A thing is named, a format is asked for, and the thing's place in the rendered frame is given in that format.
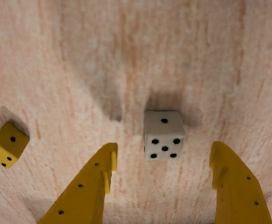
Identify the yellow die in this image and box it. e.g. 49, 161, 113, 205
0, 122, 30, 170

